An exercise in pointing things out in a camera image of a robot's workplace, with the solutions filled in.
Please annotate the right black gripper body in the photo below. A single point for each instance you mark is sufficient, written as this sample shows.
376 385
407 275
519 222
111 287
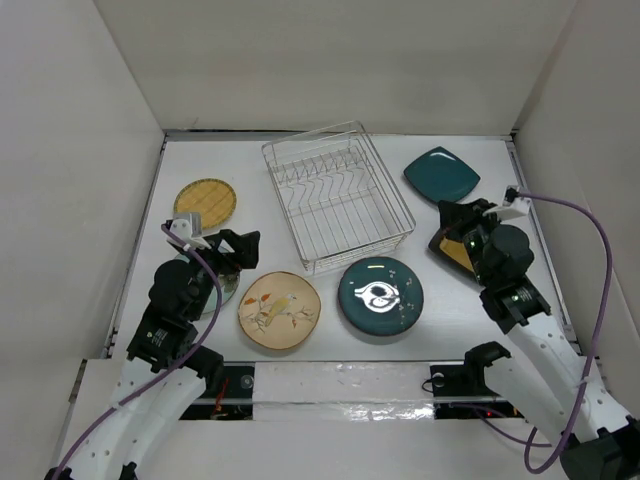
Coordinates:
474 233

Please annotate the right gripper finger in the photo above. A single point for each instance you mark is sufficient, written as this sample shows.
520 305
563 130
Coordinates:
482 206
451 216

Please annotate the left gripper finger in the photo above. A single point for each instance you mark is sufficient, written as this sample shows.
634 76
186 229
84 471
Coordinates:
227 271
243 250

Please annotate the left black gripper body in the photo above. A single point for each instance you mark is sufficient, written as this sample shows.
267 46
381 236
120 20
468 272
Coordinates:
215 253

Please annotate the light green round plate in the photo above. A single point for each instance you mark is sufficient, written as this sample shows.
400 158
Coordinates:
229 284

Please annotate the teal square plate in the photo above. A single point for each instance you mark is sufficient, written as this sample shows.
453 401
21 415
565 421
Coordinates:
440 175

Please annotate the yellow woven round plate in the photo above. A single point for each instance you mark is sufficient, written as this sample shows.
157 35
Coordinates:
214 199

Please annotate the beige bird plate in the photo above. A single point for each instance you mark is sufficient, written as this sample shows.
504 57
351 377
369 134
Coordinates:
279 311

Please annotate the dark teal floral plate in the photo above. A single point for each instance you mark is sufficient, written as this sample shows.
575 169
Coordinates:
381 296

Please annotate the black and amber square plate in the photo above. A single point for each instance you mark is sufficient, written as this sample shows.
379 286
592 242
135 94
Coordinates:
447 246

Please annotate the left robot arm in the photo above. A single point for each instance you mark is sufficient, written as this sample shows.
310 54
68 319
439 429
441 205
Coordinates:
167 366

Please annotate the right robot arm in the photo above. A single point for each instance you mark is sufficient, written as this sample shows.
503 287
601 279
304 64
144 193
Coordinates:
593 435

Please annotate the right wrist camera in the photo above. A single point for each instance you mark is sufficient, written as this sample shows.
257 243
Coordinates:
514 205

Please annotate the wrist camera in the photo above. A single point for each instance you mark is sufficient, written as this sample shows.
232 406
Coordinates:
185 231
514 205

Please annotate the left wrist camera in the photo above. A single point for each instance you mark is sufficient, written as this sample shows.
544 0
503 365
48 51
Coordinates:
185 231

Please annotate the wire dish rack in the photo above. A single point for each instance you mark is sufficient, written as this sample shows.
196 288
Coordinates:
338 197

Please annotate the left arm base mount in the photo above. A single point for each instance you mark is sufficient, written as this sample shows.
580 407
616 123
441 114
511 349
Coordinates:
231 400

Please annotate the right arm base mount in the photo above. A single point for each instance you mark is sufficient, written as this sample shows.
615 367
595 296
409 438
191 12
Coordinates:
456 396

